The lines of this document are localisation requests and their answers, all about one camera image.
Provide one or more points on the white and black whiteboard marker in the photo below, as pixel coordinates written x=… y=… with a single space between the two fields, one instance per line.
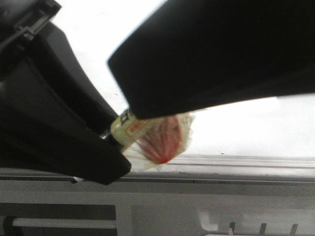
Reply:
x=124 y=130

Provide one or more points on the grey aluminium whiteboard frame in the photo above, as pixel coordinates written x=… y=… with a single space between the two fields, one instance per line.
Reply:
x=207 y=168

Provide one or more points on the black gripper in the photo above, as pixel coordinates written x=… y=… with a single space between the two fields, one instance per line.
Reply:
x=18 y=17

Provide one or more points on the white whiteboard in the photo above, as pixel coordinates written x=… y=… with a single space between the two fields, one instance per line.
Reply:
x=277 y=126

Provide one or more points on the white plastic appliance below board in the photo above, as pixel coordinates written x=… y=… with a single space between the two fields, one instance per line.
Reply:
x=164 y=209

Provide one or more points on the red magnet taped to marker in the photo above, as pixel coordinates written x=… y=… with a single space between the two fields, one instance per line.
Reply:
x=161 y=143

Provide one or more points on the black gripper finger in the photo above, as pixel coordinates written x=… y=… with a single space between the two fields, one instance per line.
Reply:
x=194 y=54
x=52 y=118

